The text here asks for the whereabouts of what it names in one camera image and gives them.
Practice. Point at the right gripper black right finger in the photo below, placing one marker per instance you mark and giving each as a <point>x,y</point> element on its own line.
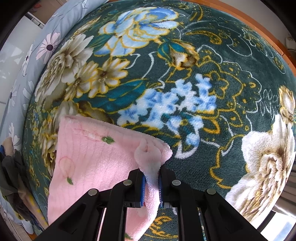
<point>178,194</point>

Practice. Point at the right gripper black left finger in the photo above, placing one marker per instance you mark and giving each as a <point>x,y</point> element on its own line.
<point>124,195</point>

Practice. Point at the pink fleece floral garment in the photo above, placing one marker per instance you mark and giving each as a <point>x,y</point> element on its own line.
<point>95,154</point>

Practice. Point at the teal floral plush blanket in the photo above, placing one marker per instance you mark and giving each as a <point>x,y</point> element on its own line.
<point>197,78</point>

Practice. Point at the dark grey garment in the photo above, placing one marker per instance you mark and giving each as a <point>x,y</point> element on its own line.
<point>12,172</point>

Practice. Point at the grey-blue floral bedsheet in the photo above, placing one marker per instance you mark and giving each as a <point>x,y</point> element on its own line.
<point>55,30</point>

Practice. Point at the orange wooden bed frame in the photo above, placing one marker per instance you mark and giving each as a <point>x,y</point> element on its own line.
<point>261,19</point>

